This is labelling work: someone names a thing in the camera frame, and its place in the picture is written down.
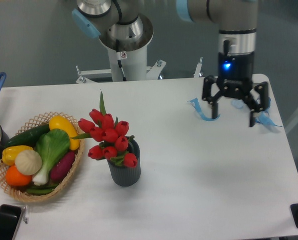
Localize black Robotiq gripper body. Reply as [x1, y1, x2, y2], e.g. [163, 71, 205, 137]
[217, 52, 255, 100]

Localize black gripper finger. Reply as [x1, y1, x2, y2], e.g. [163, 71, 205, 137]
[246, 81, 269, 127]
[202, 75, 223, 119]

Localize red tulip bouquet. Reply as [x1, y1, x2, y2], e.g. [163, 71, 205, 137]
[72, 93, 139, 168]

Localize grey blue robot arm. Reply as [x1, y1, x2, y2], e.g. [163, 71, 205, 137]
[71, 0, 269, 126]

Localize dark grey ribbed vase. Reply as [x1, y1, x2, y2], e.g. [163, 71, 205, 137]
[108, 139, 141, 187]

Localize blue ribbon strip left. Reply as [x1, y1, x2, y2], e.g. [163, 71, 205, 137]
[188, 98, 221, 122]

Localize blue ribbon strip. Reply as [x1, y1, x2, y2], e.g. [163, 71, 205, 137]
[231, 97, 282, 127]
[188, 98, 221, 122]

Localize blue ribbon strip right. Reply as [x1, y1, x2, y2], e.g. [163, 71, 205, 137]
[231, 97, 282, 127]

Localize purple sweet potato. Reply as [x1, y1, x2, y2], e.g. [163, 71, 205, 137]
[50, 151, 75, 183]

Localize green bok choy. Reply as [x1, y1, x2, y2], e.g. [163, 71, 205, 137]
[32, 128, 70, 186]

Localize green cucumber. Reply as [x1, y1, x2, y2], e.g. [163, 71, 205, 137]
[4, 124, 50, 148]

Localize green pea pods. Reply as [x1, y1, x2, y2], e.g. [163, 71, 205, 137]
[25, 184, 58, 196]

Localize cream steamed bun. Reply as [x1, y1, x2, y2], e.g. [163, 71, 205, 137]
[15, 150, 42, 176]

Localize yellow bell pepper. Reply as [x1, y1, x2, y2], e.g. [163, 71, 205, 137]
[2, 145, 33, 166]

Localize orange fruit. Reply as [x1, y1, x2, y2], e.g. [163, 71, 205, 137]
[5, 165, 32, 187]

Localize clear pen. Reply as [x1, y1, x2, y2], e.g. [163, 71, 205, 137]
[23, 204, 29, 224]

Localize black smartphone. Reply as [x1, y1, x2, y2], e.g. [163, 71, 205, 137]
[0, 204, 22, 240]

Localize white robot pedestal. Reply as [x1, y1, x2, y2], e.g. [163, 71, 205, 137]
[76, 46, 167, 84]

